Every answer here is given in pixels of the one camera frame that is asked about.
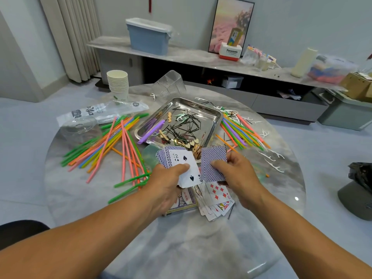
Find metal tray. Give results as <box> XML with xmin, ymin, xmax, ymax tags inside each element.
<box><xmin>135</xmin><ymin>97</ymin><xmax>223</xmax><ymax>152</ymax></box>

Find cardboard box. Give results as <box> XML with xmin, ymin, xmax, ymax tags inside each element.
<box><xmin>340</xmin><ymin>71</ymin><xmax>372</xmax><ymax>103</ymax></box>

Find blue storage box white lid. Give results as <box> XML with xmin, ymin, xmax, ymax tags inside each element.
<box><xmin>126</xmin><ymin>18</ymin><xmax>173</xmax><ymax>56</ymax></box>

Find small colourful box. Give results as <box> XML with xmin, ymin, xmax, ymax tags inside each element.
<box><xmin>227</xmin><ymin>28</ymin><xmax>243</xmax><ymax>46</ymax></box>

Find person's right hand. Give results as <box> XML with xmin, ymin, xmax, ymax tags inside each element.
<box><xmin>210</xmin><ymin>151</ymin><xmax>265</xmax><ymax>210</ymax></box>

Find grey green storage bin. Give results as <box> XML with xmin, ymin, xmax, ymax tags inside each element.
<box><xmin>319</xmin><ymin>89</ymin><xmax>372</xmax><ymax>131</ymax></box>

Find trash bin with black bag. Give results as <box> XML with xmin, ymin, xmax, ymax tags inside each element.
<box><xmin>338</xmin><ymin>162</ymin><xmax>372</xmax><ymax>221</ymax></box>

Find cream paper roll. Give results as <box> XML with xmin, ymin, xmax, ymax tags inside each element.
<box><xmin>291</xmin><ymin>47</ymin><xmax>319</xmax><ymax>78</ymax></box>

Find person's left hand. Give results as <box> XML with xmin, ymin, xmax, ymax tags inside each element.
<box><xmin>145</xmin><ymin>164</ymin><xmax>191</xmax><ymax>217</ymax></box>

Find framed pink picture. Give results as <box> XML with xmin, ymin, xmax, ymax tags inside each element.
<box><xmin>208</xmin><ymin>0</ymin><xmax>255</xmax><ymax>55</ymax></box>

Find clear round plastic bowl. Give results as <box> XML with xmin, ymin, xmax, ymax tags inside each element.
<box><xmin>63</xmin><ymin>119</ymin><xmax>96</xmax><ymax>134</ymax></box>

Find clear printed plastic bag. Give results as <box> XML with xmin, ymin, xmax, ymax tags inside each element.
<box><xmin>56</xmin><ymin>100</ymin><xmax>150</xmax><ymax>128</ymax></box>

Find white and red small box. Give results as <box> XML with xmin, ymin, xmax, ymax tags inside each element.
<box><xmin>219</xmin><ymin>43</ymin><xmax>243</xmax><ymax>61</ymax></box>

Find pile of colourful straws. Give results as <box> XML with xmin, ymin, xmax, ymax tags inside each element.
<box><xmin>61</xmin><ymin>110</ymin><xmax>271</xmax><ymax>205</ymax></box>

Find clear storage box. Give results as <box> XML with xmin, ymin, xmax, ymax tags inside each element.
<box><xmin>308</xmin><ymin>54</ymin><xmax>360</xmax><ymax>85</ymax></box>

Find loose papers in cabinet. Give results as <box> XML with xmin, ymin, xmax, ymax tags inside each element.
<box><xmin>278</xmin><ymin>89</ymin><xmax>304</xmax><ymax>101</ymax></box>

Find beige curtain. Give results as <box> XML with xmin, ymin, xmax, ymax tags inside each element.
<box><xmin>38</xmin><ymin>0</ymin><xmax>102</xmax><ymax>84</ymax></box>

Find person's left forearm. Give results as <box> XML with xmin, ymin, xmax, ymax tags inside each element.
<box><xmin>0</xmin><ymin>197</ymin><xmax>164</xmax><ymax>279</ymax></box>

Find translucent green plastic cup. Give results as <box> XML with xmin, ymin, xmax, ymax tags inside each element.
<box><xmin>142</xmin><ymin>144</ymin><xmax>164</xmax><ymax>169</ymax></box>

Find group of white paper cups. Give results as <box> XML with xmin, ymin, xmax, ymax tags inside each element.
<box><xmin>106</xmin><ymin>69</ymin><xmax>130</xmax><ymax>102</ymax></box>

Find grey cabinet with marble top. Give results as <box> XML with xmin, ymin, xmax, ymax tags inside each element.
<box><xmin>87</xmin><ymin>36</ymin><xmax>344</xmax><ymax>122</ymax></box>

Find clear ribbed organizer box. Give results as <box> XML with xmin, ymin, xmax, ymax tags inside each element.
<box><xmin>154</xmin><ymin>70</ymin><xmax>187</xmax><ymax>98</ymax></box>

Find white box in cabinet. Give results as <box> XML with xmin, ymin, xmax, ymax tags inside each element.
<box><xmin>222</xmin><ymin>76</ymin><xmax>245</xmax><ymax>90</ymax></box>

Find colourful matchbox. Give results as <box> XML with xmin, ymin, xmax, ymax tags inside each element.
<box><xmin>169</xmin><ymin>188</ymin><xmax>198</xmax><ymax>216</ymax></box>

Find pile of playing cards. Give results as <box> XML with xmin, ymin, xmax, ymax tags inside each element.
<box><xmin>156</xmin><ymin>145</ymin><xmax>236</xmax><ymax>222</ymax></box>

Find person's right forearm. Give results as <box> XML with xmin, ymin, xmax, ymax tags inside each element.
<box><xmin>244</xmin><ymin>189</ymin><xmax>372</xmax><ymax>279</ymax></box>

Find clear bag of snacks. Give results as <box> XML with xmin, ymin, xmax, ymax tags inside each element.
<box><xmin>242</xmin><ymin>46</ymin><xmax>261</xmax><ymax>65</ymax></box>

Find pile of floss picks and clips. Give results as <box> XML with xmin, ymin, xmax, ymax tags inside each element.
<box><xmin>158</xmin><ymin>111</ymin><xmax>245</xmax><ymax>160</ymax></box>

